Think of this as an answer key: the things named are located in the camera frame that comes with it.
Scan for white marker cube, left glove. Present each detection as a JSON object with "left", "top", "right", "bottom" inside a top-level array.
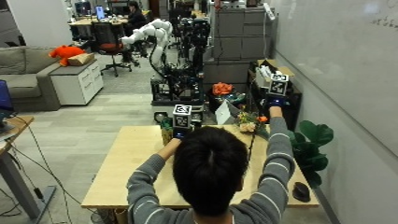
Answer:
[{"left": 171, "top": 104, "right": 194, "bottom": 130}]

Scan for black robot rig cart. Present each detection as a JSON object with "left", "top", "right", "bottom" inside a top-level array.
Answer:
[{"left": 149, "top": 17, "right": 213, "bottom": 108}]

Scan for blue laptop screen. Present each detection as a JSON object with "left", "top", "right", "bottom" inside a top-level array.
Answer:
[{"left": 0, "top": 79, "right": 16, "bottom": 117}]

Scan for person's left hand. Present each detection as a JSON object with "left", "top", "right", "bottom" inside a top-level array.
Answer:
[{"left": 171, "top": 125, "right": 194, "bottom": 142}]

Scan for black computer mouse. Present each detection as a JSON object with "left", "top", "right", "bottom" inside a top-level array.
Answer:
[{"left": 291, "top": 181, "right": 312, "bottom": 203}]

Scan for green broad-leaf plant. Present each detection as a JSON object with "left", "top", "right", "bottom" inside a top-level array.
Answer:
[{"left": 288, "top": 119, "right": 335, "bottom": 189}]

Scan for orange plush toy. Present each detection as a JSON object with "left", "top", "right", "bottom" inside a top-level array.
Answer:
[{"left": 47, "top": 45, "right": 85, "bottom": 67}]

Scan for grey filing cabinets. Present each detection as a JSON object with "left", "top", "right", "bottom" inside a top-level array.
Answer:
[{"left": 201, "top": 6, "right": 275, "bottom": 91}]

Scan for orange flower bunch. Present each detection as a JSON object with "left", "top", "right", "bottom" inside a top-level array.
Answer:
[{"left": 211, "top": 81, "right": 235, "bottom": 97}]

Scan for white drawer cabinet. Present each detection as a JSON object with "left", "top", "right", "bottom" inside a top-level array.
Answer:
[{"left": 47, "top": 59, "right": 103, "bottom": 106}]

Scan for black shelf unit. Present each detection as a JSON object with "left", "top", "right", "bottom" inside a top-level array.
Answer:
[{"left": 246, "top": 60, "right": 303, "bottom": 132}]

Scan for black box of craft supplies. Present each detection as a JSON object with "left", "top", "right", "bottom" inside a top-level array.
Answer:
[{"left": 205, "top": 88, "right": 250, "bottom": 115}]

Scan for mixed flower bouquet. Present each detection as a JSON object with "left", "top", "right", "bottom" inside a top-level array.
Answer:
[{"left": 235, "top": 105, "right": 271, "bottom": 138}]

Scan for grey sofa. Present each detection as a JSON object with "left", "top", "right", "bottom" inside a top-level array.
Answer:
[{"left": 0, "top": 45, "right": 63, "bottom": 112}]

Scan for white marker cube, glove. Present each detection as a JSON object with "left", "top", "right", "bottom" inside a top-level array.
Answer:
[
  {"left": 171, "top": 104, "right": 194, "bottom": 130},
  {"left": 267, "top": 73, "right": 290, "bottom": 97}
]

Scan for wooden side desk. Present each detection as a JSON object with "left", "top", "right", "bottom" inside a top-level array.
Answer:
[{"left": 0, "top": 115, "right": 57, "bottom": 220}]

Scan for brown paper bag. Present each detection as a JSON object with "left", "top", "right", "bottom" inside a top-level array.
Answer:
[{"left": 66, "top": 52, "right": 97, "bottom": 67}]

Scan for white marker cube, right glove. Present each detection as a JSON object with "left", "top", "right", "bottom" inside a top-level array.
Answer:
[{"left": 267, "top": 73, "right": 290, "bottom": 97}]

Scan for open cardboard box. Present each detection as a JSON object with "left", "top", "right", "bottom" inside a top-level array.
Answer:
[{"left": 252, "top": 59, "right": 295, "bottom": 90}]

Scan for black floor cable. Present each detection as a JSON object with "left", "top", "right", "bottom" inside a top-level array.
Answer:
[{"left": 4, "top": 115, "right": 98, "bottom": 224}]

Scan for lit computer monitor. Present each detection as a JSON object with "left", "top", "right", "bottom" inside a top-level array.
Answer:
[{"left": 94, "top": 5, "right": 106, "bottom": 21}]

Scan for white folded paper sheet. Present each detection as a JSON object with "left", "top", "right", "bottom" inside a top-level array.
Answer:
[{"left": 214, "top": 99, "right": 241, "bottom": 126}]

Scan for wooden office desk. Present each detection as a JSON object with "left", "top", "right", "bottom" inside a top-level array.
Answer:
[{"left": 66, "top": 13, "right": 129, "bottom": 40}]

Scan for the person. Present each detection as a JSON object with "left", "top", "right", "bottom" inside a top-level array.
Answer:
[{"left": 125, "top": 125, "right": 295, "bottom": 224}]

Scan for person's right hand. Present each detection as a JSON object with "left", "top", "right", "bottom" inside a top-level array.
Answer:
[{"left": 263, "top": 94, "right": 288, "bottom": 108}]

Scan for black office chair, red seat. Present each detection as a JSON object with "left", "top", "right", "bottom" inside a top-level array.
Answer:
[{"left": 90, "top": 21, "right": 134, "bottom": 77}]

